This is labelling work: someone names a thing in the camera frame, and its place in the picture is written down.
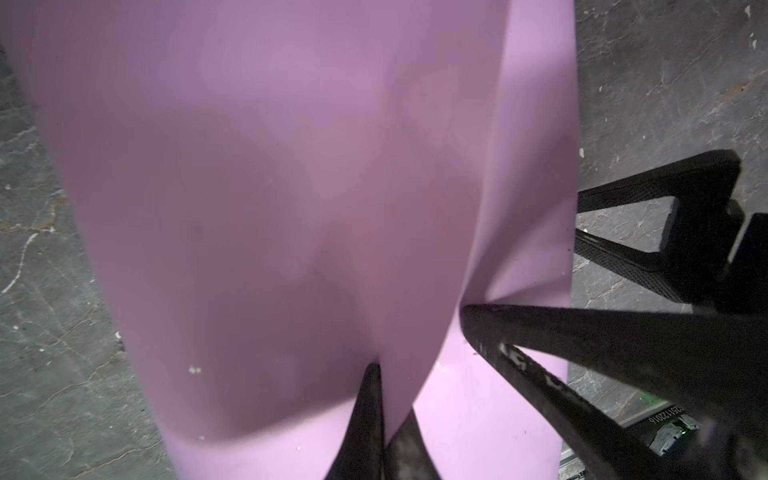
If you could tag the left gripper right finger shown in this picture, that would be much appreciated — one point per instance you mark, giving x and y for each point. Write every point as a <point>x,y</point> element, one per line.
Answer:
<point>406,456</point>

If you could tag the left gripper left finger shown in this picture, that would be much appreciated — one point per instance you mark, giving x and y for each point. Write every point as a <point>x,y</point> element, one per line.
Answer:
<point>360,456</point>

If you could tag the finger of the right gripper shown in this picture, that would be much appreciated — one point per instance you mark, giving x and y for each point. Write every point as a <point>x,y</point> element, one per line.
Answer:
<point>698,234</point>

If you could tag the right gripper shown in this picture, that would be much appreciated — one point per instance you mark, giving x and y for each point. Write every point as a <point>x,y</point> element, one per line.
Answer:
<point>712,362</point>

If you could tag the pink wrapping paper sheet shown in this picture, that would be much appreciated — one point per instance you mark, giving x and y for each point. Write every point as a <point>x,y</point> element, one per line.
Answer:
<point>275,194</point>

